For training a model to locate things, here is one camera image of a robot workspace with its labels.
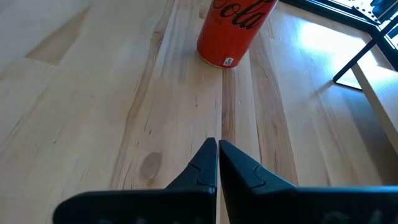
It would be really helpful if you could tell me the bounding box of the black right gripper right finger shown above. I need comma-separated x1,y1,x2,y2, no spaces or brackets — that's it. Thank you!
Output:
219,139,398,224

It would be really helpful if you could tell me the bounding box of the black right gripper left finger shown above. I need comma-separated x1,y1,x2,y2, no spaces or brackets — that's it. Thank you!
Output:
52,138,218,224

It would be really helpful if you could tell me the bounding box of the red cola can black script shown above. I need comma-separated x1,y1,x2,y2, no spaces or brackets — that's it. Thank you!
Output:
197,0,279,69

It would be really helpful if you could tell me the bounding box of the black aluminium table frame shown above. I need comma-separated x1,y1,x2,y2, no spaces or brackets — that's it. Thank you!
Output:
279,0,398,50

